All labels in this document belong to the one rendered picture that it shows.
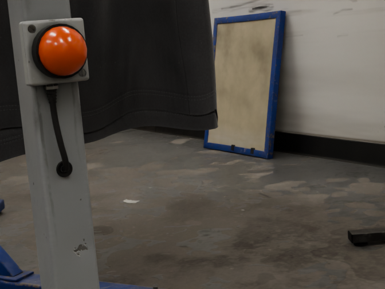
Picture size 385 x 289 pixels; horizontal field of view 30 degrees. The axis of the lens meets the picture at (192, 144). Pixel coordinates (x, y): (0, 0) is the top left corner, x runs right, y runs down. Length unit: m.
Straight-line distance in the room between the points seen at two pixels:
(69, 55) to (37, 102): 0.06
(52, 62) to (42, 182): 0.10
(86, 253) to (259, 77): 3.21
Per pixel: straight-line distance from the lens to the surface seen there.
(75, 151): 0.60
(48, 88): 0.57
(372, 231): 2.20
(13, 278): 1.99
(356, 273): 1.97
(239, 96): 3.92
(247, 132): 3.83
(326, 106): 3.55
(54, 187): 0.59
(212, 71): 0.99
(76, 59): 0.55
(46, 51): 0.55
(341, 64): 3.44
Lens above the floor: 0.65
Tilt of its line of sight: 9 degrees down
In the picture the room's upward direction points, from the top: 5 degrees counter-clockwise
